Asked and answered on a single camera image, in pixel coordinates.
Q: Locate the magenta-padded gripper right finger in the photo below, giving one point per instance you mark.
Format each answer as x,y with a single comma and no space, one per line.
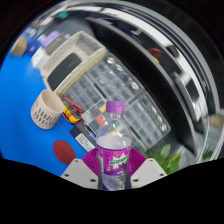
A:
148,171

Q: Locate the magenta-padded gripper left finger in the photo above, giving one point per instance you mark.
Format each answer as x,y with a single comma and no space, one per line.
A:
78,173

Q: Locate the clear bottle with purple cap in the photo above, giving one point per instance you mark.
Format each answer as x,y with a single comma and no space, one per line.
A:
114,150

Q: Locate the green potted plant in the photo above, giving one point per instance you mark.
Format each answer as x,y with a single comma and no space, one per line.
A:
166,160

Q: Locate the flat round red coaster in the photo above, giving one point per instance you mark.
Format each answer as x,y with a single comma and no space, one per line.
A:
64,151

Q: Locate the black box with white label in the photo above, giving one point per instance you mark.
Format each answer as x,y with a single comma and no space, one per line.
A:
83,136

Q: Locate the clear box with coloured parts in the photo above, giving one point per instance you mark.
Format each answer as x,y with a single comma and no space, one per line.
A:
95,116

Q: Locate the beige patterned cup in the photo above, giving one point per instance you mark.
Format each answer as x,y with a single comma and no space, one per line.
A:
45,111

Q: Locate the black speaker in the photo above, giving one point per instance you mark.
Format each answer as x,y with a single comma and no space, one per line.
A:
63,71

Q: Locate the beige perforated tray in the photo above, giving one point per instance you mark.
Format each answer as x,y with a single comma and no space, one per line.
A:
88,48

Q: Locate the dark grey box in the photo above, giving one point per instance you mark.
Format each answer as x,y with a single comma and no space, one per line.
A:
55,46

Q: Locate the purple bag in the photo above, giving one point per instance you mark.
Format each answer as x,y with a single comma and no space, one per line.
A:
50,38

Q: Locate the blue box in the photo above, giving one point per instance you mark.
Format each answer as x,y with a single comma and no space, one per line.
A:
33,40

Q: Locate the small teal box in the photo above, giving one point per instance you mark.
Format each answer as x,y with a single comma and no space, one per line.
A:
62,15

